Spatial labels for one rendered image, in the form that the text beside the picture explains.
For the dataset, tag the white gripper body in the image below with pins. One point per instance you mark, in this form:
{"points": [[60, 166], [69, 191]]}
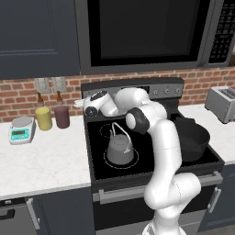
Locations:
{"points": [[79, 103]]}

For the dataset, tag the silver toaster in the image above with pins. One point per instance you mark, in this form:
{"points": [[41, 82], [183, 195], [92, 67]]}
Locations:
{"points": [[220, 104]]}

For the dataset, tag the teal and white kitchen scale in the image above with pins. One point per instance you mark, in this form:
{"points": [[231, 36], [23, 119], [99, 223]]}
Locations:
{"points": [[22, 130]]}

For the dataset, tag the grey stove knob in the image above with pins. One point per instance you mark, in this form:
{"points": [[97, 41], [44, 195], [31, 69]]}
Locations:
{"points": [[177, 90], [155, 91], [166, 91]]}

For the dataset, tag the grey dishwasher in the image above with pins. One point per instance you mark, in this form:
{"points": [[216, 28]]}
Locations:
{"points": [[13, 220]]}

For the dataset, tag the black and steel microwave oven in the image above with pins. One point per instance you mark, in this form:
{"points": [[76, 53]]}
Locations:
{"points": [[147, 30]]}

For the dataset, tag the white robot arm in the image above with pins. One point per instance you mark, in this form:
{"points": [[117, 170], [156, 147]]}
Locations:
{"points": [[165, 153]]}

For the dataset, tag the grey kettle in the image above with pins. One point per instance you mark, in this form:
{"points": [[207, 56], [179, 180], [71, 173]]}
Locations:
{"points": [[120, 150]]}

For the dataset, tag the black stove with oven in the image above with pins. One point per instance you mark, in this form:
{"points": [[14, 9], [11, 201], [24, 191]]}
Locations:
{"points": [[122, 174]]}

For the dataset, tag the dark red bottle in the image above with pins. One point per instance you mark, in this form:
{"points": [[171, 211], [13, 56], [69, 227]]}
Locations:
{"points": [[62, 116]]}

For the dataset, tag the dark blue wall cupboard door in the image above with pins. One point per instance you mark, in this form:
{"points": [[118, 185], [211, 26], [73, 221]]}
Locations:
{"points": [[36, 36]]}

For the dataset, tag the black pan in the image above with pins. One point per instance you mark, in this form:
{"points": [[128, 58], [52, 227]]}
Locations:
{"points": [[192, 137]]}

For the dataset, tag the yellow bottle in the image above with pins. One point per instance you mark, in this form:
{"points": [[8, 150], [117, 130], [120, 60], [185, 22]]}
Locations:
{"points": [[43, 117]]}

